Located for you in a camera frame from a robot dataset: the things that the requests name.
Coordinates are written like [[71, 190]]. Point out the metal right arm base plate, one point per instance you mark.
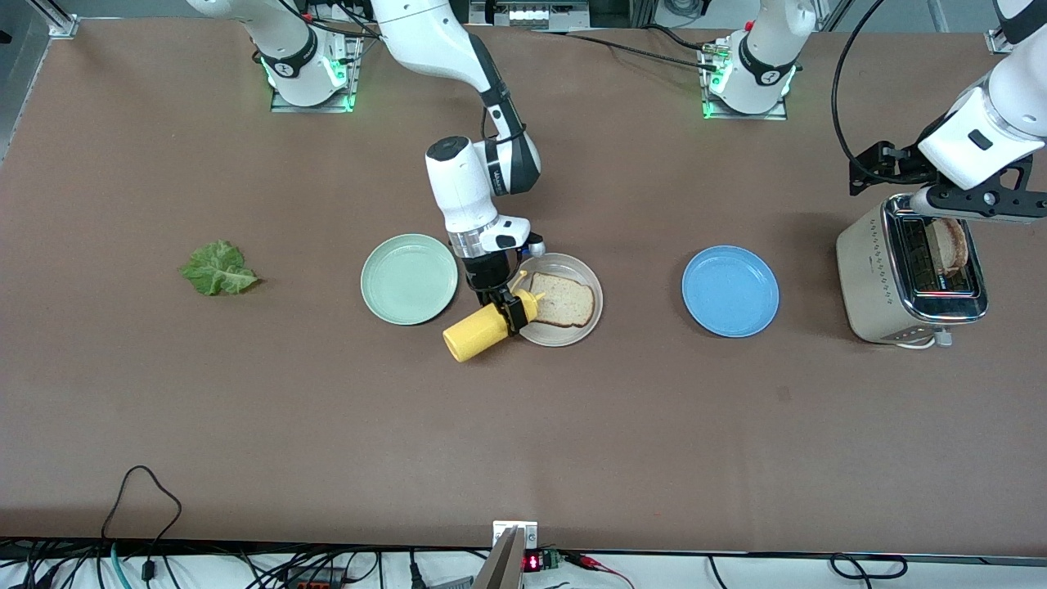
[[315, 107]]

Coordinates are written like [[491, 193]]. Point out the cream and chrome toaster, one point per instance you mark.
[[867, 278]]

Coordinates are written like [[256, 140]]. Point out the silver aluminium frame profile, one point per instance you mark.
[[996, 42], [59, 20]]

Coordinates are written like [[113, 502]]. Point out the red and black clip lead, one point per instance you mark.
[[585, 559]]

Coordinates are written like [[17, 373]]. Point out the beige plate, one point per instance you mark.
[[572, 335]]

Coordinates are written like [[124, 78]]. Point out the yellow mustard squeeze bottle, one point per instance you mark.
[[474, 335]]

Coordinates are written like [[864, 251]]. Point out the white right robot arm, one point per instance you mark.
[[425, 33]]

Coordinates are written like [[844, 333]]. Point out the white power strip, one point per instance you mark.
[[527, 15]]

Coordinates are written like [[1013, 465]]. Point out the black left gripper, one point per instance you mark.
[[887, 166]]

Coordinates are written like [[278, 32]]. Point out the grey aluminium bar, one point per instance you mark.
[[501, 568]]

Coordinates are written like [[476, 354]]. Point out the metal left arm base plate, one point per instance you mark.
[[746, 115]]

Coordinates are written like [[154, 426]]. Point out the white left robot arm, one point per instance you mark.
[[769, 49]]

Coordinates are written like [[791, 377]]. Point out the silver mounting bracket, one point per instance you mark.
[[529, 532]]

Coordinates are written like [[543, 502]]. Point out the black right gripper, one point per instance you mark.
[[486, 272]]

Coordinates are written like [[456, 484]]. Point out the light green plate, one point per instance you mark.
[[409, 280]]

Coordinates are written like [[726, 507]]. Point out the blue plate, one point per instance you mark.
[[730, 291]]

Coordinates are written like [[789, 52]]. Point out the pale bread slice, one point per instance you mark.
[[564, 303]]

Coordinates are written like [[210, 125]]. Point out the silver aluminium frame post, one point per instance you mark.
[[939, 12]]

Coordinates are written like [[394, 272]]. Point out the red digit display module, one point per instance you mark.
[[533, 562]]

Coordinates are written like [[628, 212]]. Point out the green lettuce leaf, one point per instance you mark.
[[217, 270]]

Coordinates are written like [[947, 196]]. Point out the brown crusted bread slice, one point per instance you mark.
[[950, 245]]

